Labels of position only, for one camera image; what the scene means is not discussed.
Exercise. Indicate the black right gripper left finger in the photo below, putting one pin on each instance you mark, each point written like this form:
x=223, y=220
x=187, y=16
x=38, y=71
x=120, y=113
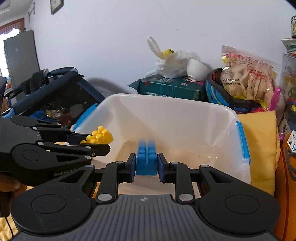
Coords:
x=112, y=175

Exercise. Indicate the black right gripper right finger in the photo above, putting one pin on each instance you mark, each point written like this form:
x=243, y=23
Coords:
x=178, y=174

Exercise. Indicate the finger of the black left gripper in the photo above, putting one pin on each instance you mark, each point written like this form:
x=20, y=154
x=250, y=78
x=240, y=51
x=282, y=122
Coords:
x=49, y=132
x=40, y=163

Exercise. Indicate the long blue building brick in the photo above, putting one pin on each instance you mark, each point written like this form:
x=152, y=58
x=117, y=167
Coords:
x=147, y=164

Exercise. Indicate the large yellow building brick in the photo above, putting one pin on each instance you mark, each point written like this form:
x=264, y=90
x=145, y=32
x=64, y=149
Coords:
x=99, y=136

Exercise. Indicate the dark blue baby stroller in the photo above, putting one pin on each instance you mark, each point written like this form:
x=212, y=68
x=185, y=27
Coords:
x=60, y=96

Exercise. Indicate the translucent white storage bin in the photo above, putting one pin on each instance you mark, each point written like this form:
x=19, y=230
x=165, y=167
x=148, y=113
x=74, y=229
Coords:
x=149, y=104

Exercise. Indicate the blue bicycle helmet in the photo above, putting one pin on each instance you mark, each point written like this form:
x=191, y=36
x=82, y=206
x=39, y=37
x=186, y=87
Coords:
x=218, y=95

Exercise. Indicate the yellow quilted cloth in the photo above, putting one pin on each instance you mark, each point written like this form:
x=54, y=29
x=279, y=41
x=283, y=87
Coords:
x=261, y=148

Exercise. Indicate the orange flat boxes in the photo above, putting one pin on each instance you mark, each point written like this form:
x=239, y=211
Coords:
x=285, y=193

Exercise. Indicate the white plastic bag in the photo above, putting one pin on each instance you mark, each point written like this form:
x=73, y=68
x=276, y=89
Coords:
x=169, y=63

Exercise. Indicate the snack biscuit bag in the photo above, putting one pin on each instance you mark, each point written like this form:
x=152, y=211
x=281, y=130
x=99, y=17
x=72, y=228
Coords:
x=248, y=77

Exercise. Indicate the clear box of toys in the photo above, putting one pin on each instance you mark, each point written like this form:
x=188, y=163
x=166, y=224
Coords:
x=287, y=85

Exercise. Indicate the stack of picture books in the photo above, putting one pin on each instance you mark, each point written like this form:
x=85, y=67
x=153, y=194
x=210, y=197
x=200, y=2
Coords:
x=290, y=44

